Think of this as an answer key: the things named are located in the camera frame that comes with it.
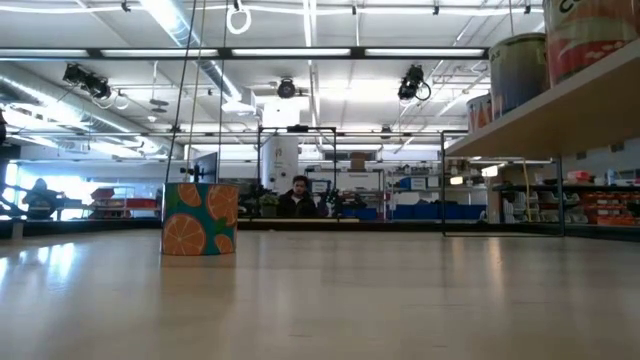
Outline cream Peaches label can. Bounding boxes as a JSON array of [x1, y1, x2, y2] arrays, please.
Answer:
[[488, 32, 550, 122]]

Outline white carrot label can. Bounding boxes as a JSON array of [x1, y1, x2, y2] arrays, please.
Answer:
[[465, 93, 494, 134]]

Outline silver ceiling air duct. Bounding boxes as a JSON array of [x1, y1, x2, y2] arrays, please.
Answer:
[[139, 0, 244, 101]]

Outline long blue storage bin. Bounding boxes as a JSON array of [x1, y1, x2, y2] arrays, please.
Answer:
[[389, 202, 487, 221]]

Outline black overhead light bar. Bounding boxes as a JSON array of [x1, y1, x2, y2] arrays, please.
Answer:
[[0, 45, 491, 61]]

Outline black background cage frame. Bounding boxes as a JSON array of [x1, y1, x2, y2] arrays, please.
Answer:
[[256, 125, 339, 221]]

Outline metal rack orange bins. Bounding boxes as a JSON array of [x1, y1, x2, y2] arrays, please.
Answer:
[[492, 169, 640, 229]]

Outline small green potted plant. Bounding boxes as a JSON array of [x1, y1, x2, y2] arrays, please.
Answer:
[[259, 193, 280, 219]]

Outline black monitor on stand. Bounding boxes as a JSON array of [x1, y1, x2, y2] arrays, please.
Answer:
[[179, 151, 220, 185]]

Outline round black hanging camera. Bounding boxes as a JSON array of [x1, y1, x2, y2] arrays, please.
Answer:
[[276, 77, 298, 100]]

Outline teal orange-slice label can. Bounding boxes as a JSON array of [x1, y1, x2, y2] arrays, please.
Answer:
[[160, 181, 240, 257]]

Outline person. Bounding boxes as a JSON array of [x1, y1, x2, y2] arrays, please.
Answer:
[[22, 177, 67, 221], [276, 174, 319, 219]]

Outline black hanging camera with cable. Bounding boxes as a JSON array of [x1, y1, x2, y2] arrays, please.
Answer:
[[397, 63, 432, 103]]

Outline orange red label can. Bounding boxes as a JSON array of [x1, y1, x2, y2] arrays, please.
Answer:
[[542, 0, 640, 87]]

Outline black metal table frame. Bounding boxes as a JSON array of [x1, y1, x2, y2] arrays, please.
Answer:
[[0, 217, 640, 242]]

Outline black hanging cable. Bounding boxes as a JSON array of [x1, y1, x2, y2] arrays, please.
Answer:
[[164, 0, 199, 184]]

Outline white hanging cable ring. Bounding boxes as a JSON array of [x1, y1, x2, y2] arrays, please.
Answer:
[[225, 0, 253, 36]]

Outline white cylindrical tank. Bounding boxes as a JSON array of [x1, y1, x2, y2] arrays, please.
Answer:
[[260, 135, 300, 196]]

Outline yellowish hanging cable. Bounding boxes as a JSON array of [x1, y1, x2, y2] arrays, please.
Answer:
[[184, 0, 207, 184]]

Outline long black hanging camera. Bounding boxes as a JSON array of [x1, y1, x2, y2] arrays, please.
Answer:
[[62, 62, 114, 101]]

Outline wooden shelf black legs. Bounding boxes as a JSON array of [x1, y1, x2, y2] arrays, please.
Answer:
[[440, 38, 640, 237]]

